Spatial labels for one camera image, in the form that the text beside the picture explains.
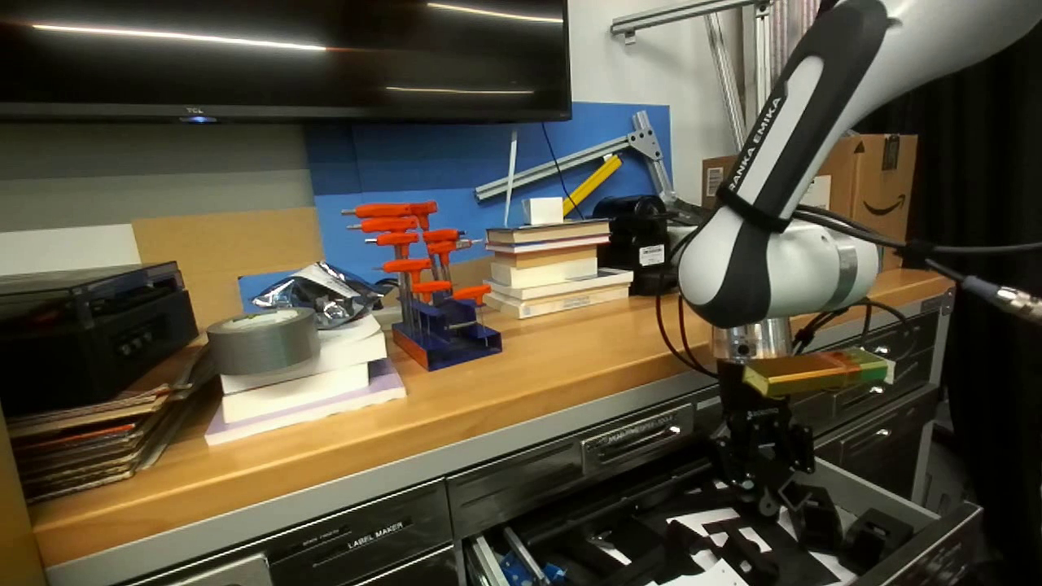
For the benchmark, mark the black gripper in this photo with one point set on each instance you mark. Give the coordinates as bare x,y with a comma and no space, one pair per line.
766,425

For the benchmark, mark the wide black steel drawer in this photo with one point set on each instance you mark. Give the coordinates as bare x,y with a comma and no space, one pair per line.
858,491

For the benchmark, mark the black cube-shaped plastic part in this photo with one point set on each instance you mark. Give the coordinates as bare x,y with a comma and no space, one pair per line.
879,539

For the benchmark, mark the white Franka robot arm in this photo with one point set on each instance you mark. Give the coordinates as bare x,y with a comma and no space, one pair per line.
784,143

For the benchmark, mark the black curtain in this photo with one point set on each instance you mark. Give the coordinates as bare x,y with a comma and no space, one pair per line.
997,436

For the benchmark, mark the wide cream book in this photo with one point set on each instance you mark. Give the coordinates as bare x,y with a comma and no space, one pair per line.
564,298

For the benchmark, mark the black appliance with white label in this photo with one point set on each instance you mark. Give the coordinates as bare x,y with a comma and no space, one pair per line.
638,233

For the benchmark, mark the thick white-page book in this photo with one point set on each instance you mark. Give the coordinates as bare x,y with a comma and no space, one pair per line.
541,272

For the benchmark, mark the brown cardboard shipping box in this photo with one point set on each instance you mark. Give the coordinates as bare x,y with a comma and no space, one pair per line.
883,185

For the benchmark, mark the thin pale book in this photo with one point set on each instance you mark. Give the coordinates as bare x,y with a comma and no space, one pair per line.
549,249

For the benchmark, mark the thin dark-cover book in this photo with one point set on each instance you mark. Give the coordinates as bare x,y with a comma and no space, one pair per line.
549,233

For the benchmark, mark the yellow bar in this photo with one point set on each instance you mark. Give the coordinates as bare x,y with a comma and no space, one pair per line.
590,185

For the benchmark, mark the small white box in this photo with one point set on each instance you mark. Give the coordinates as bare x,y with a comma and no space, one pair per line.
544,211

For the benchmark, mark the blue hex key stand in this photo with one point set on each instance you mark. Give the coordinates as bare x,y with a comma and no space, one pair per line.
445,341

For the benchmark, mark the thin silver rod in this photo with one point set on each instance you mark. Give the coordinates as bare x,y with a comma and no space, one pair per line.
513,180

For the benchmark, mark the white stack of papers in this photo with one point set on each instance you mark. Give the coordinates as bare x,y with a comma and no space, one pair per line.
354,346

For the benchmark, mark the lavender flat book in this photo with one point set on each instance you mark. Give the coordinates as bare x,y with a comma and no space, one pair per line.
328,418

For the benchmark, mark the crumpled silver foil bag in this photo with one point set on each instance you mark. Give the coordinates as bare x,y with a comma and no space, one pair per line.
328,291

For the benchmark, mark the thick white book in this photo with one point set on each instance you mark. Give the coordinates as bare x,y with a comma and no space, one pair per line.
296,394

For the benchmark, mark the brown cardboard sheet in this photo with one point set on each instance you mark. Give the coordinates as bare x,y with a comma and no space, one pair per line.
231,257

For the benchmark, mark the brown folder stack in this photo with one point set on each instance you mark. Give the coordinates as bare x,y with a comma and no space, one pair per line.
87,445

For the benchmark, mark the black electronic device box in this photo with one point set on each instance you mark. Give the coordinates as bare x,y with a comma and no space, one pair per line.
93,337

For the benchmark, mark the white board panel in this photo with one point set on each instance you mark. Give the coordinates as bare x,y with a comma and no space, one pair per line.
66,249

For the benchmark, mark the aluminium angle bracket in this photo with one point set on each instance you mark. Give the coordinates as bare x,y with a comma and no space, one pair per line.
564,164

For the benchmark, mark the blue wall board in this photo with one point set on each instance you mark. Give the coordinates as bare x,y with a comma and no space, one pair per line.
434,164

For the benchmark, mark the aluminium frame tubes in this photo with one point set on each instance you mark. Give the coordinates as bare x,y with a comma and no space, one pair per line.
679,14

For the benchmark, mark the grey duct tape roll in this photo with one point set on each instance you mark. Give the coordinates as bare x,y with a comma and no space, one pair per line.
263,345

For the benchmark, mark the large black wall monitor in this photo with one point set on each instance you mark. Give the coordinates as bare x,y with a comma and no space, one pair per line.
271,78

